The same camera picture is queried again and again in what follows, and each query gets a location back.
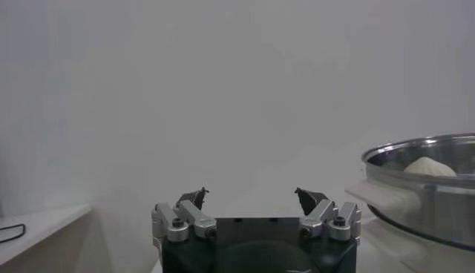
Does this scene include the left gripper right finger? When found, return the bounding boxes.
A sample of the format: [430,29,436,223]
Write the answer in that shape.
[294,187,363,242]

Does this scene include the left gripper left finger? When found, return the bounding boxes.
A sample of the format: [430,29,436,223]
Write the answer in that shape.
[151,186,218,244]

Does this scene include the white steamed baozi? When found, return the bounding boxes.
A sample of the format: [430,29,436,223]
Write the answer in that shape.
[403,156,458,178]

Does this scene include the perforated steel steamer basket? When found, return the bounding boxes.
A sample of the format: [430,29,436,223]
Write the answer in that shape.
[361,133,475,251]

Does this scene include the white side desk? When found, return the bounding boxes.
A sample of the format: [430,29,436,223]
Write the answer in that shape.
[0,202,94,273]

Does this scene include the black looped cable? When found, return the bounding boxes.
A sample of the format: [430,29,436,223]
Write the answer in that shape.
[0,223,26,244]

